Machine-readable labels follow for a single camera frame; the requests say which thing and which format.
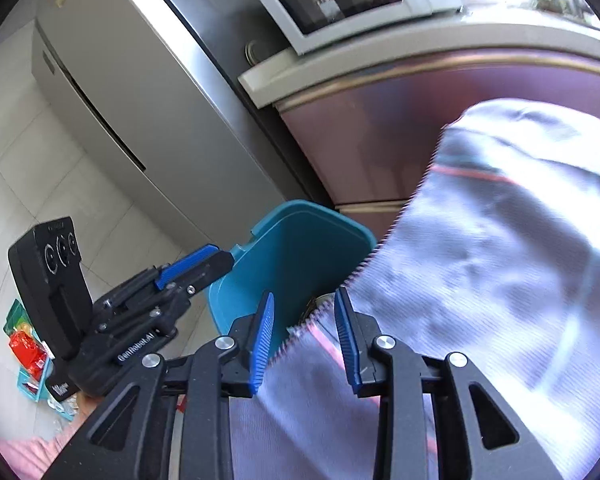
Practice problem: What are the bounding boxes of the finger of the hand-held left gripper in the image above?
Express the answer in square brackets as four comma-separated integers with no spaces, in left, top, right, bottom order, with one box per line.
[111,244,235,306]
[94,285,195,335]

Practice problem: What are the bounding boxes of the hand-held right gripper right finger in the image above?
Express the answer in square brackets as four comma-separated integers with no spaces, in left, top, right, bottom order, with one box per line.
[333,287,563,480]

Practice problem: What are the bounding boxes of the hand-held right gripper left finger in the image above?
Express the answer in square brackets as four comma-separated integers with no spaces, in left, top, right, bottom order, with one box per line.
[42,290,276,480]

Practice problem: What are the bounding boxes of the teal plastic bin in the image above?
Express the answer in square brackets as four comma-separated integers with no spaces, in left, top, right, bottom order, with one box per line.
[208,200,379,356]

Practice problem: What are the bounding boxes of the person's left forearm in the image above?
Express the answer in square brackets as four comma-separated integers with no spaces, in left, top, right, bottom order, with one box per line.
[0,392,106,478]

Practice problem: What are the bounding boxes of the green snack packet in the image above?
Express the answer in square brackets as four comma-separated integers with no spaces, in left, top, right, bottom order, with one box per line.
[2,299,33,336]

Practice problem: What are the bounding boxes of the red snack packet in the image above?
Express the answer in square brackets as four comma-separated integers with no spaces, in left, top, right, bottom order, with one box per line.
[8,332,48,371]

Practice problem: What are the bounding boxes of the teal snack packet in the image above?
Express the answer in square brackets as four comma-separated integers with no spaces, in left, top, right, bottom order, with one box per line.
[19,365,56,403]

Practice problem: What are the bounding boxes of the checked lilac tablecloth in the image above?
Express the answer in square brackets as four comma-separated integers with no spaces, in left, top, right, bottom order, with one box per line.
[228,98,600,480]

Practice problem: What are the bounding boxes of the silver refrigerator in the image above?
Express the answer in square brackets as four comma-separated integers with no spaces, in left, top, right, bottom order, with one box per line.
[30,0,338,261]

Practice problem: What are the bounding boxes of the purple kitchen counter cabinets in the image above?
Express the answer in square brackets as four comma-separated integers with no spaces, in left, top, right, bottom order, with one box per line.
[237,10,600,221]

